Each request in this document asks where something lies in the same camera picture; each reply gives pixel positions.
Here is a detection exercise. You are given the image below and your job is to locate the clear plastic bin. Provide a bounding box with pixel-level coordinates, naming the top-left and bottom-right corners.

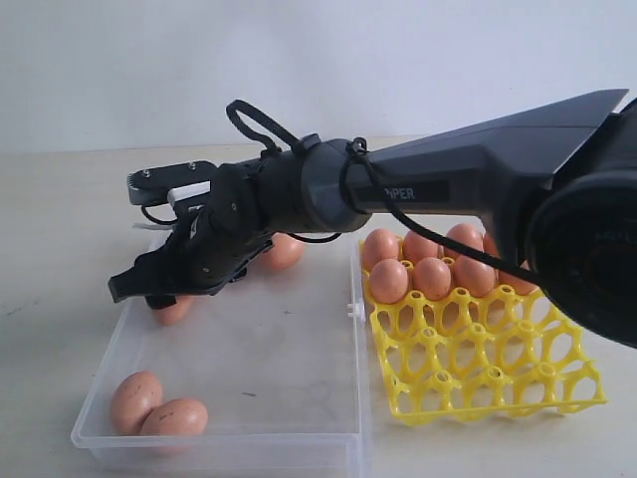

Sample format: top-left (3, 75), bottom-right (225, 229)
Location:
top-left (71, 236), bottom-right (370, 477)

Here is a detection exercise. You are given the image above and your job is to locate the yellow plastic egg tray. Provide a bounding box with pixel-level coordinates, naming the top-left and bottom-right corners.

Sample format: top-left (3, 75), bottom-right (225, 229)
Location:
top-left (359, 266), bottom-right (606, 426)

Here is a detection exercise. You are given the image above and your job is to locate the black cable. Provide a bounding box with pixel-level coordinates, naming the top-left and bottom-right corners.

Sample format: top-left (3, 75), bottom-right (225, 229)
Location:
top-left (141, 99), bottom-right (548, 288)

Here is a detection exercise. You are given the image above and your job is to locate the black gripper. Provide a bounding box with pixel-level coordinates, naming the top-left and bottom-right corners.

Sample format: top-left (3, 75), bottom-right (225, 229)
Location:
top-left (107, 161), bottom-right (272, 309)

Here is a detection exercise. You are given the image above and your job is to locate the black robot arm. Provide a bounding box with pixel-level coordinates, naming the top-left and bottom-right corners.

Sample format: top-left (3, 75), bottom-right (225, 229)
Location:
top-left (108, 89), bottom-right (636, 347)

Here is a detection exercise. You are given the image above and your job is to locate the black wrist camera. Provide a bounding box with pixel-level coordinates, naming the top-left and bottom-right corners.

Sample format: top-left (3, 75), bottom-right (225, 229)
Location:
top-left (126, 160), bottom-right (217, 207)

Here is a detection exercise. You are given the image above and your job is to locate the brown egg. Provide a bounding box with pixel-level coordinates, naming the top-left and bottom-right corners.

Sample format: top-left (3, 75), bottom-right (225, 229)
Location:
top-left (412, 257), bottom-right (452, 301)
top-left (361, 228), bottom-right (400, 271)
top-left (152, 296), bottom-right (194, 327)
top-left (483, 232), bottom-right (500, 258)
top-left (109, 370), bottom-right (163, 435)
top-left (260, 233), bottom-right (306, 271)
top-left (453, 256), bottom-right (497, 298)
top-left (369, 258), bottom-right (409, 304)
top-left (446, 223), bottom-right (484, 252)
top-left (498, 270), bottom-right (537, 296)
top-left (140, 397), bottom-right (209, 435)
top-left (402, 231), bottom-right (441, 265)

